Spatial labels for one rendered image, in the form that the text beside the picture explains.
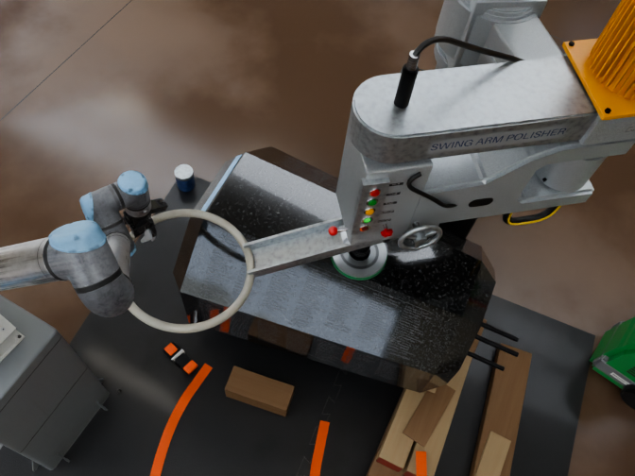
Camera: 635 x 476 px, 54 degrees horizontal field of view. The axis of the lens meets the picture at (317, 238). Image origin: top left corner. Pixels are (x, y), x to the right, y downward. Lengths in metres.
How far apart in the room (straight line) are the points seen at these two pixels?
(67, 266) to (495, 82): 1.21
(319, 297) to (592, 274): 1.80
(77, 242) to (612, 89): 1.42
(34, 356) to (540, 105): 1.80
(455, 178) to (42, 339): 1.49
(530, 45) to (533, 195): 0.51
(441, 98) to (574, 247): 2.18
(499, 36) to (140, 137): 2.25
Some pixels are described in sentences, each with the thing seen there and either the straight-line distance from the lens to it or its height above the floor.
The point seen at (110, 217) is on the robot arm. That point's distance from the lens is 2.10.
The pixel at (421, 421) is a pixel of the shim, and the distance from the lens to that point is 2.91.
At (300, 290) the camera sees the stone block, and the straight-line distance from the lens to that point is 2.44.
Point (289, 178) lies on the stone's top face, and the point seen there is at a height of 0.85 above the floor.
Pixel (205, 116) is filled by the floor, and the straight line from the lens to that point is 3.89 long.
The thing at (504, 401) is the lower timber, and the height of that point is 0.08.
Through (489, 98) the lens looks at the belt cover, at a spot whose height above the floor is 1.72.
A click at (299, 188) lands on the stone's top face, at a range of 2.54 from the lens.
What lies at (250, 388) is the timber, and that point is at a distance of 2.94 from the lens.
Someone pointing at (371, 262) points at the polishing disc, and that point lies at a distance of 2.37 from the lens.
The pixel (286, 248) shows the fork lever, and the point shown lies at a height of 0.96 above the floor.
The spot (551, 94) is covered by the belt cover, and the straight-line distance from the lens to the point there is 1.86.
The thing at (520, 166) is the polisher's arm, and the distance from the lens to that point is 1.98.
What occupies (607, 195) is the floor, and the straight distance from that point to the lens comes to 4.07.
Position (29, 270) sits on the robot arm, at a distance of 1.64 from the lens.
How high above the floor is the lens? 2.97
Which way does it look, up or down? 61 degrees down
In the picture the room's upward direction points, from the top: 9 degrees clockwise
